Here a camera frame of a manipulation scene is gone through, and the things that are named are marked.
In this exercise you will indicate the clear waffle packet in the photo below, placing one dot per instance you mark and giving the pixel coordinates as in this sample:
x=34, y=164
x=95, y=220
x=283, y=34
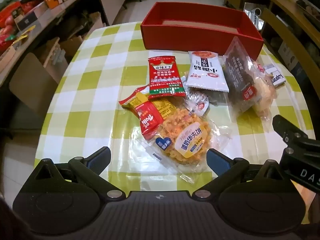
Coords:
x=185, y=135

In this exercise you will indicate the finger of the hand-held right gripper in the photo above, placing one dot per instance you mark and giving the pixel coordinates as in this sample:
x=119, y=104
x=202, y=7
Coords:
x=287, y=130

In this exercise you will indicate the yellow and red snack packet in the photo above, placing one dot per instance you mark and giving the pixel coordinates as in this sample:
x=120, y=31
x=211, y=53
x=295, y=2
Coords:
x=165, y=107

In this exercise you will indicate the red cardboard box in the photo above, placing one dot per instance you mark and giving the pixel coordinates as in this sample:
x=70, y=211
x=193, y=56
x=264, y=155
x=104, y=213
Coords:
x=190, y=36

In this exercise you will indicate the dark grey box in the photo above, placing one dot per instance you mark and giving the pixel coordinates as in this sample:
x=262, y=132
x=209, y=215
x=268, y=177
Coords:
x=27, y=21

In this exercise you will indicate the small red snack packet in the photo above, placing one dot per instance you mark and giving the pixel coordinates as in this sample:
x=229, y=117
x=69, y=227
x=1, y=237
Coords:
x=147, y=122

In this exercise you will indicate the green and white checked tablecloth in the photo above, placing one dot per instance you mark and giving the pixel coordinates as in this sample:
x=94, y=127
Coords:
x=100, y=62

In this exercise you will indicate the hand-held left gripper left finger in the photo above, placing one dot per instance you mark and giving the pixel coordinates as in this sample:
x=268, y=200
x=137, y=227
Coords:
x=97, y=158

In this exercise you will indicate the clear packet of dark snack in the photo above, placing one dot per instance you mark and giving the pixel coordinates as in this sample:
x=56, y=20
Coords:
x=240, y=80

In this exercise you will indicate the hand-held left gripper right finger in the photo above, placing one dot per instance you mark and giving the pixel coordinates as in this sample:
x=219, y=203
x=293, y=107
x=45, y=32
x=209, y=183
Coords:
x=217, y=161

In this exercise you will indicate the red crown-print snack packet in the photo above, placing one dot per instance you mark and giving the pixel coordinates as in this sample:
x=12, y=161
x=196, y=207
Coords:
x=165, y=77

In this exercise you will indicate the wooden shelf unit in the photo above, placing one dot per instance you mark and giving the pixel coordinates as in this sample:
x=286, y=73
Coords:
x=287, y=7

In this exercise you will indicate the small white printed packet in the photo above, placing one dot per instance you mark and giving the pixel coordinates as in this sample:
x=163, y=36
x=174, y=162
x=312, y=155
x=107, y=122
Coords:
x=198, y=105

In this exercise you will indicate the white snack packet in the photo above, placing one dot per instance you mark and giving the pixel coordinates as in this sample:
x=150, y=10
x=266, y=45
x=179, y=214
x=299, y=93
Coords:
x=206, y=72

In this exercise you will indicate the long grey sideboard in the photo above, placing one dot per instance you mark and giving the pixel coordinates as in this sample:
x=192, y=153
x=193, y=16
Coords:
x=62, y=7

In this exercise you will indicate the white packet with blue label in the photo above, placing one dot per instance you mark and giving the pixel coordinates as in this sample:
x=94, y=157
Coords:
x=277, y=78

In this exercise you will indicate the red plastic bag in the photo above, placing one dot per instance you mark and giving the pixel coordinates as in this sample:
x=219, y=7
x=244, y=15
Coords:
x=10, y=22

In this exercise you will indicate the clear pastry packet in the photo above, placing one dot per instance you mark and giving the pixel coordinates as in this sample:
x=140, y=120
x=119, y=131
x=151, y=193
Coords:
x=265, y=97

